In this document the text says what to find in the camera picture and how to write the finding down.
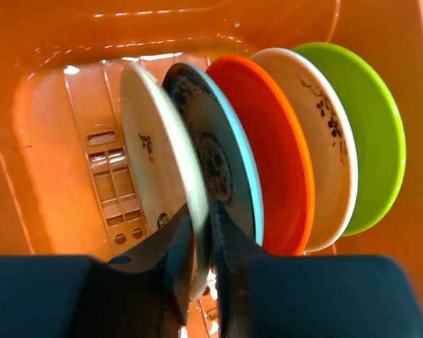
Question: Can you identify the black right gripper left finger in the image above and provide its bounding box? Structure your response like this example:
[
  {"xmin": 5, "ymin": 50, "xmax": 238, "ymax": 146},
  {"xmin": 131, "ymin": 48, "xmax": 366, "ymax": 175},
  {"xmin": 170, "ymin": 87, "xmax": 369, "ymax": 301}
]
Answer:
[{"xmin": 0, "ymin": 206, "xmax": 193, "ymax": 337}]

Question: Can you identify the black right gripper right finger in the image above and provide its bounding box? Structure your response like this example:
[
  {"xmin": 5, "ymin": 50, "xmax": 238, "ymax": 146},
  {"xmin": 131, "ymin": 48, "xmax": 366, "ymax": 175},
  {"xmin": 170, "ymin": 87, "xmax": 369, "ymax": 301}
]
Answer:
[{"xmin": 209, "ymin": 200, "xmax": 423, "ymax": 337}]

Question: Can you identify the orange plastic dish rack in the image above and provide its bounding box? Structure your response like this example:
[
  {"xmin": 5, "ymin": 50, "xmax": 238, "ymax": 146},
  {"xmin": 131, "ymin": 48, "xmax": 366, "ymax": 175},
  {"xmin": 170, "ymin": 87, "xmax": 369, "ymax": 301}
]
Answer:
[{"xmin": 0, "ymin": 1, "xmax": 423, "ymax": 307}]

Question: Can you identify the cream floral plate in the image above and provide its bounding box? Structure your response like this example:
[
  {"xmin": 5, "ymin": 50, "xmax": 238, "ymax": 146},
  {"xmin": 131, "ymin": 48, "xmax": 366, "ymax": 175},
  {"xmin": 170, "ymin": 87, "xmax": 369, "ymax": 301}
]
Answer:
[
  {"xmin": 120, "ymin": 62, "xmax": 210, "ymax": 300},
  {"xmin": 250, "ymin": 48, "xmax": 359, "ymax": 253}
]

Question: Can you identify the green plate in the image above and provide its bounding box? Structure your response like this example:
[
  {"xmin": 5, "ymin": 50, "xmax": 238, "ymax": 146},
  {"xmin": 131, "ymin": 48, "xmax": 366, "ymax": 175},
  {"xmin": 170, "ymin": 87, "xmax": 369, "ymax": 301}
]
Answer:
[{"xmin": 293, "ymin": 42, "xmax": 407, "ymax": 237}]

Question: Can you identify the orange plate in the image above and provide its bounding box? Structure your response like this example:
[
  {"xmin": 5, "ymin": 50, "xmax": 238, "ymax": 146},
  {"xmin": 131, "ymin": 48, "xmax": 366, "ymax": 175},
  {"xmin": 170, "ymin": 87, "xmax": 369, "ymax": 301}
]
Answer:
[{"xmin": 207, "ymin": 55, "xmax": 316, "ymax": 256}]

